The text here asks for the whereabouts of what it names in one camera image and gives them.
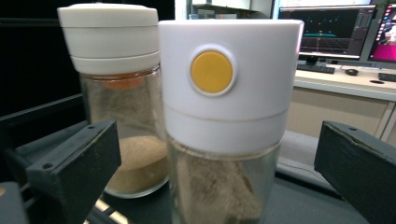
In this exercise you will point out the beige wooden desk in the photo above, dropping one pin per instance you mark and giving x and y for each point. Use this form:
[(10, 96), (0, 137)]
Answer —
[(330, 105)]

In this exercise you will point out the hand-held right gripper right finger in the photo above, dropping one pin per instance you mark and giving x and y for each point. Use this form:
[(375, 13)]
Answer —
[(361, 168)]

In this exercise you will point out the wide computer monitor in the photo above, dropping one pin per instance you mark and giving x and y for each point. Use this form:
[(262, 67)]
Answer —
[(330, 31)]

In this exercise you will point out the glass jar with cream lid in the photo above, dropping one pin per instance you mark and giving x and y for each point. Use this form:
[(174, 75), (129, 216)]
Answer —
[(109, 40)]

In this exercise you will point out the black keyboard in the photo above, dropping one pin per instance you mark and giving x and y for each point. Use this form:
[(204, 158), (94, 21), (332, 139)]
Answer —
[(387, 76), (316, 68)]

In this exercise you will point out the glass jar yellow-button white lid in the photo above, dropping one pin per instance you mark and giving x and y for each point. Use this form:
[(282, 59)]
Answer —
[(258, 102)]

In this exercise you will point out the round desk grommet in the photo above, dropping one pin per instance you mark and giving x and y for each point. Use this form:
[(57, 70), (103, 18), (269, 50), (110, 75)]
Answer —
[(376, 81)]

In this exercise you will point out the black computer mouse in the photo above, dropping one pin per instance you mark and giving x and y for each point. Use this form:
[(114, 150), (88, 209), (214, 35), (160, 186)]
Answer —
[(351, 72)]

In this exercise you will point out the computer monitor with pink screen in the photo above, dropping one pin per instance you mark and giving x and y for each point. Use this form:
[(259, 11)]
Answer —
[(384, 34)]

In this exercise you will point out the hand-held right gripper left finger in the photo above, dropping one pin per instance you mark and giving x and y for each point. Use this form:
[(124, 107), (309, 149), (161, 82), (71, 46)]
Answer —
[(77, 168)]

